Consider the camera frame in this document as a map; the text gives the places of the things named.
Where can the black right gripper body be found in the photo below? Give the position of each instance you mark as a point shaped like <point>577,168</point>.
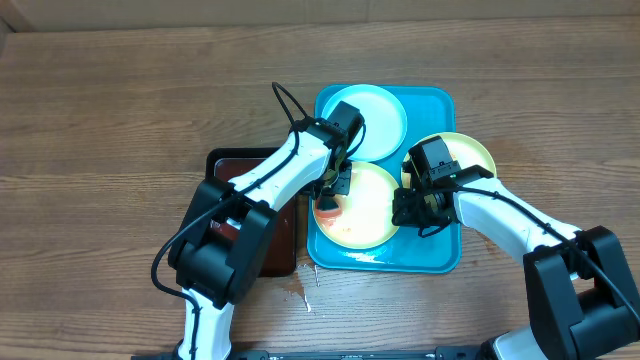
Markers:
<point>407,211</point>

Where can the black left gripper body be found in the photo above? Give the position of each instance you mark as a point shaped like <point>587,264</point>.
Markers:
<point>333,183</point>

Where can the teal and red sponge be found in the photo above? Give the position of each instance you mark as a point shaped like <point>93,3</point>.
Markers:
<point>327,207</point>

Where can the yellow plate with long smear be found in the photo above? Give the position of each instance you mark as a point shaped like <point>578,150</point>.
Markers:
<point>362,218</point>

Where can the yellow plate with small smear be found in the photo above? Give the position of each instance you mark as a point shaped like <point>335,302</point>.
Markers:
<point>466,150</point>

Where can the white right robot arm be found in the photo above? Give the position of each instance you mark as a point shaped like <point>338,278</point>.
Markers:
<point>582,299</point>

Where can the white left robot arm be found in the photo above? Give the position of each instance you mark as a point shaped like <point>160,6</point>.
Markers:
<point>220,247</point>

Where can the teal plastic tray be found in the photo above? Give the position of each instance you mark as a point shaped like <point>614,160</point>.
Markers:
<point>429,110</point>

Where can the black wash basin tray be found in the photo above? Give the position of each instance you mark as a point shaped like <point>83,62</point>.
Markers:
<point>226,163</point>

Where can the light blue plate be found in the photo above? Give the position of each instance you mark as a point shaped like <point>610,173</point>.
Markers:
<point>384,117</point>

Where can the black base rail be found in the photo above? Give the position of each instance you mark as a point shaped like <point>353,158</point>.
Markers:
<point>474,352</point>

